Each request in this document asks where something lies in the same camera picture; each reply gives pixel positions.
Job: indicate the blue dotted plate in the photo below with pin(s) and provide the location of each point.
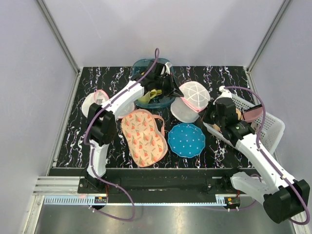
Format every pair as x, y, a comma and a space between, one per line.
186, 140

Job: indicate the teal transparent bin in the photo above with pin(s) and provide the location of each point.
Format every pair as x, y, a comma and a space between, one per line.
155, 98

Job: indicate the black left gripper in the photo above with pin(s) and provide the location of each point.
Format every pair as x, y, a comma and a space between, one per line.
172, 88

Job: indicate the white plastic basket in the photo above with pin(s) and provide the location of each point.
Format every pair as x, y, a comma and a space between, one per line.
271, 132

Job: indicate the yellow dotted plate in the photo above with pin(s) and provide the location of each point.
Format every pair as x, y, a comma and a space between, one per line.
149, 95

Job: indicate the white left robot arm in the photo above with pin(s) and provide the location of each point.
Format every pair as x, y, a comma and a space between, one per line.
101, 118

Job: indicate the floral pink laundry bag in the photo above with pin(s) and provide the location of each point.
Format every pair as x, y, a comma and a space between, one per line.
145, 135

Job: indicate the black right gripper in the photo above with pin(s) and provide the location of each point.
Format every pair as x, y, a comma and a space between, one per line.
205, 116

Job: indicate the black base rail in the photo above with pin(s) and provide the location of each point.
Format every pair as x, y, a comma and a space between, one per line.
161, 185

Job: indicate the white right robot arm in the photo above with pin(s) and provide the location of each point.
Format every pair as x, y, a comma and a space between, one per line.
281, 195

